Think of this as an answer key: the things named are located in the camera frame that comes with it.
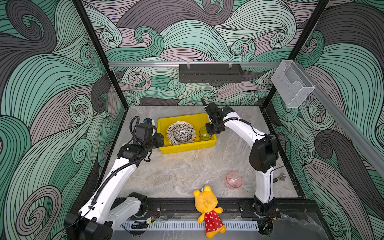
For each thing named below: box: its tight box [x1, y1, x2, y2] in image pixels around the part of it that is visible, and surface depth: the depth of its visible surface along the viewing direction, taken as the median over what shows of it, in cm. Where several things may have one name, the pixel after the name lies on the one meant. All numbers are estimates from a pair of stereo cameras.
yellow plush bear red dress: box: [193, 185, 227, 239], surface depth 70 cm
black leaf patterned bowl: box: [173, 125, 193, 142], surface depth 94 cm
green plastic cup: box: [199, 126, 212, 141], surface depth 92 cm
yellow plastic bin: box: [157, 113, 217, 154], surface depth 96 cm
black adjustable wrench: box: [272, 172, 287, 184], surface depth 85 cm
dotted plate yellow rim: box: [166, 121, 197, 145], surface depth 96 cm
